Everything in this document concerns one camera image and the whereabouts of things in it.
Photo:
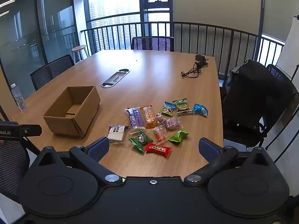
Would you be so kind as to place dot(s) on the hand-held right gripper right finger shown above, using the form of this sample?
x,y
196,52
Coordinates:
x,y
206,148

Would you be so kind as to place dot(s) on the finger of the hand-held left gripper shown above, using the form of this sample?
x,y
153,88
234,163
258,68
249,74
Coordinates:
x,y
31,130

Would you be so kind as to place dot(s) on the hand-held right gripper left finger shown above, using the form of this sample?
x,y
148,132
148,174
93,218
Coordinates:
x,y
100,148

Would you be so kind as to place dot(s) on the white snack packet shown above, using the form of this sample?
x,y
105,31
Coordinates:
x,y
115,134

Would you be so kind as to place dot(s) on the cardboard box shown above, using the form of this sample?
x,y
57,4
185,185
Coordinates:
x,y
58,126

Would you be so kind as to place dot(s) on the light green snack packet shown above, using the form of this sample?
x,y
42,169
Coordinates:
x,y
178,135

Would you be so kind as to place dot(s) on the blue snack packet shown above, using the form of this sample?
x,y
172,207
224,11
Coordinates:
x,y
200,109

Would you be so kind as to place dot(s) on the dark green snack packet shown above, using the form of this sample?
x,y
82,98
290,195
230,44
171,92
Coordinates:
x,y
140,140

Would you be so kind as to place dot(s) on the red snack packet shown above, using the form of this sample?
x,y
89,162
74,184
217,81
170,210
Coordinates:
x,y
157,149

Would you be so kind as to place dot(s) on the orange snack packet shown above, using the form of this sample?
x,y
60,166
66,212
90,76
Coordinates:
x,y
148,117

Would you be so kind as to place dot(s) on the clear plastic water bottle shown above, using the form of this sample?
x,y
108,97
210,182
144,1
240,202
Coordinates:
x,y
18,98

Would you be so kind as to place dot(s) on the black mesh office chair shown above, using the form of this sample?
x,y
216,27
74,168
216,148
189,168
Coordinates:
x,y
11,168
151,43
60,66
278,72

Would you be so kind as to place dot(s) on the pink round snack packet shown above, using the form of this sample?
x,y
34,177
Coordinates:
x,y
171,123

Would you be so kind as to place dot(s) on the purple snack packet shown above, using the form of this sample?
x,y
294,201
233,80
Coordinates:
x,y
135,119

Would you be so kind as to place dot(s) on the green and yellow snack packet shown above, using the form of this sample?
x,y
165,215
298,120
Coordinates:
x,y
182,106

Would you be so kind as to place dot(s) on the small clear pink snack packet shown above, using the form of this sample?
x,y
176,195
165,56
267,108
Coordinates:
x,y
159,134
161,118

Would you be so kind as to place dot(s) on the teal and green snack packet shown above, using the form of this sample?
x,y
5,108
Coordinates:
x,y
168,109

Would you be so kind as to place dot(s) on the round wooden stool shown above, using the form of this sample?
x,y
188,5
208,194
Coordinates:
x,y
79,48

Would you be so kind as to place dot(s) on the white flip chart stand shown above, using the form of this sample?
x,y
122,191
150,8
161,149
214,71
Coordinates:
x,y
289,51

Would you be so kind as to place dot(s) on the black metal railing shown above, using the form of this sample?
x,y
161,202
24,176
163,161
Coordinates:
x,y
172,22

